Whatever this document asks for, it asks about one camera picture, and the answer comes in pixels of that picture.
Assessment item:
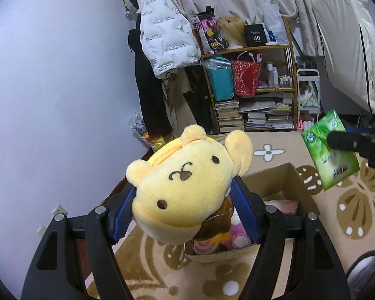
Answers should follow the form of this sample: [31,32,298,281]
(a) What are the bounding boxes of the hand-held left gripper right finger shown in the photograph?
[229,176,352,300]

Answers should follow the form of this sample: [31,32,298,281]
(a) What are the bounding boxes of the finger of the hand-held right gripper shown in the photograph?
[327,129,375,171]

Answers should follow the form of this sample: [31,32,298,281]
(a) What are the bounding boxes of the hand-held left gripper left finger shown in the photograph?
[20,183,136,300]

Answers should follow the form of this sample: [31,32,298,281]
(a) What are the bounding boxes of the pink plush toy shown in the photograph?
[220,209,254,251]

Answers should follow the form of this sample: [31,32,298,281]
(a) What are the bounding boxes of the green tissue pack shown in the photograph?
[300,109,361,191]

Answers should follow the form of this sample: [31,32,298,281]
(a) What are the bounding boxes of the cardboard box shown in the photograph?
[184,162,321,263]

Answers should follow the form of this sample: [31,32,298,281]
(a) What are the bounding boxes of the yellow dog plush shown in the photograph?
[126,124,254,245]

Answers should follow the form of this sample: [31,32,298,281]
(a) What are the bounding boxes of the light pink fluffy plush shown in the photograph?
[265,199,300,216]

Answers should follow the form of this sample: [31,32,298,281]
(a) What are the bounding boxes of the pink swirl plush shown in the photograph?
[193,240,221,255]

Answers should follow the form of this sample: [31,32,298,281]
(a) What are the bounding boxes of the white trolley cart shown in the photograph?
[296,69,321,132]

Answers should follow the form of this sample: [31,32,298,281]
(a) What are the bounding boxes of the pile of magazines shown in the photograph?
[239,98,295,131]

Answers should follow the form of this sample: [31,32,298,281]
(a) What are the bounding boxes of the wooden shelf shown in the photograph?
[200,15,299,133]

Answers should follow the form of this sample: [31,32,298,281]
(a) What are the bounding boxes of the white covered clothes rack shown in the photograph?
[312,0,375,115]

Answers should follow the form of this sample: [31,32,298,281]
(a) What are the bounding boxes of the clear plastic bag of toys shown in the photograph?
[129,112,163,151]

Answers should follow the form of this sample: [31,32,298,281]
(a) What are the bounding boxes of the row of small bottles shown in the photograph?
[266,62,293,88]

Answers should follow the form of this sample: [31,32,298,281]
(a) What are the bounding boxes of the beige patterned rug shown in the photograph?
[87,131,375,300]

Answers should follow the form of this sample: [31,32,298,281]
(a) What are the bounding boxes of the stack of books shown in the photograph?
[214,100,245,133]

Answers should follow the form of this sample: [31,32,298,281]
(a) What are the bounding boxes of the black hanging coat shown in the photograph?
[125,0,174,136]

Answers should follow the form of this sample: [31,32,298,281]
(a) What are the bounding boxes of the black hanging pants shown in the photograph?
[184,65,214,132]

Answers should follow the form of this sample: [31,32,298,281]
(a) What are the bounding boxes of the red patterned bag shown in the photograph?
[231,51,262,97]

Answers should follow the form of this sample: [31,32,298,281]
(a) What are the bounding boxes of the beige hanging coat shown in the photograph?
[163,69,192,132]

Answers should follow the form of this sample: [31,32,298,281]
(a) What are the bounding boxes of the brown fur slipper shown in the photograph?
[346,250,375,300]

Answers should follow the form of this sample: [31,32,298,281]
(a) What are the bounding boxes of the teal bag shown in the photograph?
[203,57,235,101]

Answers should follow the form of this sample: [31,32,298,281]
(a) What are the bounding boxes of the white plastic bag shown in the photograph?
[262,2,287,45]

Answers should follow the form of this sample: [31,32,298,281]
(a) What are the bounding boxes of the black box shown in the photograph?
[244,24,266,47]

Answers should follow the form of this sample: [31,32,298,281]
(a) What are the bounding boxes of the blonde wig on stand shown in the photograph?
[217,16,247,50]

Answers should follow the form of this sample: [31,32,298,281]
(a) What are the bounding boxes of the black printed gift bag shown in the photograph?
[194,6,227,54]

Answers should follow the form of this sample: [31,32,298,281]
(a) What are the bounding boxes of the white puffer jacket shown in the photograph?
[139,0,202,79]

